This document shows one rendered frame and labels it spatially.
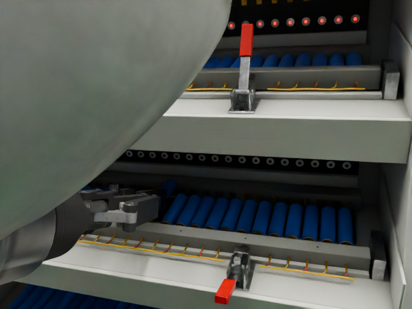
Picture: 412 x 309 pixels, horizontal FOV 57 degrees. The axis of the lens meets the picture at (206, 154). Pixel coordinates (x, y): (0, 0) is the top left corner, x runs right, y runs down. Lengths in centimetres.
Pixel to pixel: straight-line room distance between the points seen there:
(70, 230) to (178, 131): 16
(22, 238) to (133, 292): 24
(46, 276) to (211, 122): 30
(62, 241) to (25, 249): 5
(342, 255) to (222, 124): 19
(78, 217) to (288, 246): 24
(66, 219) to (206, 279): 20
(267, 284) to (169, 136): 19
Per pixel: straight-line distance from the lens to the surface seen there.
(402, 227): 42
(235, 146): 41
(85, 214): 34
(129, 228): 36
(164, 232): 49
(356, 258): 45
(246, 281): 44
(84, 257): 53
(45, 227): 30
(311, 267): 46
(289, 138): 39
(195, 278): 46
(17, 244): 28
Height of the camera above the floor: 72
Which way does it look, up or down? 7 degrees down
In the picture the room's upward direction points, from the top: 1 degrees clockwise
